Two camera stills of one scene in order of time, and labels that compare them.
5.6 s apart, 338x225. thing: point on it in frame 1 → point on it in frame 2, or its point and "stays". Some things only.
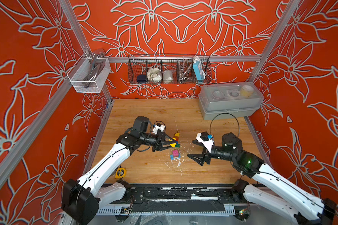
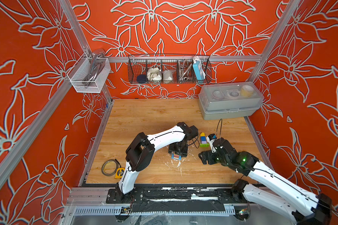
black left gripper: [161, 142] → [172, 150]
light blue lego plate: [172, 158] stays
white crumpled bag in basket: [154, 74] stays
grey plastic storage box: [230, 100] stays
